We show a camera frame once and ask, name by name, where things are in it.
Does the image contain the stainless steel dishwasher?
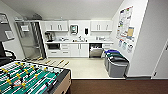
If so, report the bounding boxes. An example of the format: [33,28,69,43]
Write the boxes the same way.
[88,43,104,59]

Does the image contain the white two-door base cabinet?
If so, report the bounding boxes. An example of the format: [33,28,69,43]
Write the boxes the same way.
[69,43,90,58]

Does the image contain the chrome faucet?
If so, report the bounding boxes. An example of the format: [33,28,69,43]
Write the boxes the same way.
[78,35,83,42]

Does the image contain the white drawer unit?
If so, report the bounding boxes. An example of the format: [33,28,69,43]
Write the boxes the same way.
[46,42,72,58]
[101,42,114,51]

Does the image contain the blue recycling bin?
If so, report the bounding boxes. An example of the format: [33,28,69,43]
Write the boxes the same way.
[103,49,120,68]

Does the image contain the black built-in microwave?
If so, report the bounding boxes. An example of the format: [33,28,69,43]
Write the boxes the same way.
[47,43,61,51]

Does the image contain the dark coffee machine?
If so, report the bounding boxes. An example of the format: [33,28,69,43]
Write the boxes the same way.
[44,31,55,43]

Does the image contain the black waste bin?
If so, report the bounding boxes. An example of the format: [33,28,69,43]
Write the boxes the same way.
[108,56,130,79]

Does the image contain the green recycling sign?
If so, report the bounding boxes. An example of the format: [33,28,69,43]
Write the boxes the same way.
[121,41,128,51]

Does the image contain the black and white sign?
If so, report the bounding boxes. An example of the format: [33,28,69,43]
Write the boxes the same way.
[126,44,135,54]

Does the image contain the brown notice board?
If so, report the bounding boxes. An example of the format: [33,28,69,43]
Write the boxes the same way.
[126,26,136,38]

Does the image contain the stainless steel refrigerator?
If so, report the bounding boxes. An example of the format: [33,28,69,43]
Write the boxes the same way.
[14,20,48,60]

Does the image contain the foosball table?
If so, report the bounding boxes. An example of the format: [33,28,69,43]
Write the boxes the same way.
[0,58,72,94]

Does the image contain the black wheeled cart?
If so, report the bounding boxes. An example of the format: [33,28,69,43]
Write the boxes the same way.
[0,49,17,66]

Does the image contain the white room door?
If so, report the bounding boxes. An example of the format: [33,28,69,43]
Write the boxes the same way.
[151,38,168,80]

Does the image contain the grey bulletin board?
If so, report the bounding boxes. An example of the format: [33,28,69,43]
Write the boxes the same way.
[0,12,15,43]

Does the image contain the wall notice board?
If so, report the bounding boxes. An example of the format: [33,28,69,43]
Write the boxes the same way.
[116,6,134,39]

